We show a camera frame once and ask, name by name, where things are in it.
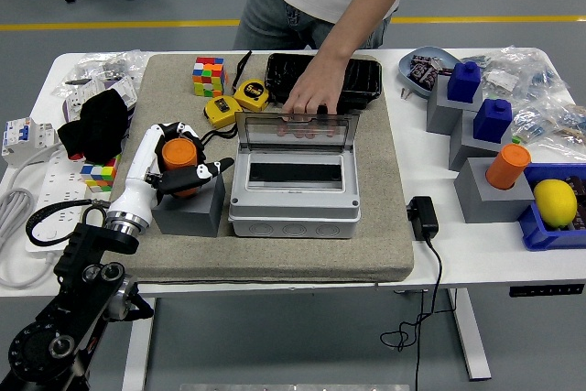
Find person's left hand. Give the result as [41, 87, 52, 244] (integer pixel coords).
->
[274, 49, 353, 139]

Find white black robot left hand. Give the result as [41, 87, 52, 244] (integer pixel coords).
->
[107, 121, 235, 223]

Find orange cylinder battery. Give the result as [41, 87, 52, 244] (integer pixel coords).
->
[484, 143, 532, 190]
[160, 138, 203, 199]

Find smoky transparent box lid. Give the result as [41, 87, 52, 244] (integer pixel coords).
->
[233, 110, 362, 154]

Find grey electrical junction box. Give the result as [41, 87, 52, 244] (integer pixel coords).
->
[227, 146, 362, 240]

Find colourful puzzle cube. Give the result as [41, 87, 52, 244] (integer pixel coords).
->
[80, 153, 123, 194]
[191, 56, 229, 98]

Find black crackled plastic tray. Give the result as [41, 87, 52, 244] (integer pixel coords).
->
[264, 52, 384, 111]

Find yellow tape measure black label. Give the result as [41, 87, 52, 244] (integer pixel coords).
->
[233, 78, 270, 113]

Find grey block with round hole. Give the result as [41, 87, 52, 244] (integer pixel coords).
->
[150, 170, 226, 239]

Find black cloth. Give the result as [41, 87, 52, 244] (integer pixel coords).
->
[57, 90, 130, 164]

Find white power strip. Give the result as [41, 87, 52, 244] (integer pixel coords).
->
[25, 150, 92, 254]

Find light blue bowl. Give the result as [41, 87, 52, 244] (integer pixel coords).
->
[397, 46, 461, 99]

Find white socket package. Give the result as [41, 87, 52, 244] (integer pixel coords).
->
[61, 75, 138, 125]

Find dark snack packets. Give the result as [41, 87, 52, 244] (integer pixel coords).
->
[408, 54, 452, 89]

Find white circuit breaker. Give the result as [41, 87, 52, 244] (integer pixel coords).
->
[1, 116, 60, 168]

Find clear bag of parts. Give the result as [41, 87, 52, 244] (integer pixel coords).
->
[466, 45, 571, 102]
[510, 100, 586, 163]
[49, 49, 150, 99]

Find grey block holder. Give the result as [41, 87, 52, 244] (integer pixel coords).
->
[426, 74, 484, 136]
[448, 111, 513, 171]
[453, 157, 537, 224]

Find blue plastic block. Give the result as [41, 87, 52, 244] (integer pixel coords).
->
[446, 60, 483, 103]
[472, 97, 513, 144]

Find grey-brown fabric mat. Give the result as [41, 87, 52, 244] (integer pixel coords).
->
[92, 52, 416, 285]

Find white table leg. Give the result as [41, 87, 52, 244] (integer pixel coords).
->
[121, 297, 157, 391]
[446, 288, 494, 381]

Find black power adapter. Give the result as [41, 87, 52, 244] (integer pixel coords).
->
[407, 195, 440, 242]

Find blue plastic bin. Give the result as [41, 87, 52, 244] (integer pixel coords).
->
[516, 162, 586, 253]

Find yellow lemon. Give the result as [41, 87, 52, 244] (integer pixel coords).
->
[533, 179, 579, 230]

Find dark cylinders in bin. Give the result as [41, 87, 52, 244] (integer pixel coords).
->
[566, 173, 586, 232]

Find black table control panel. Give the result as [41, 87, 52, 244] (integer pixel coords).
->
[508, 282, 586, 299]

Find black strap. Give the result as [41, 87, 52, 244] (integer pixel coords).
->
[232, 49, 254, 92]

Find yellow tape measure with strap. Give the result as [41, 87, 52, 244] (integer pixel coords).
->
[197, 94, 245, 149]

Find black adapter cord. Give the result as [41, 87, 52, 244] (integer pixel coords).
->
[380, 237, 444, 391]

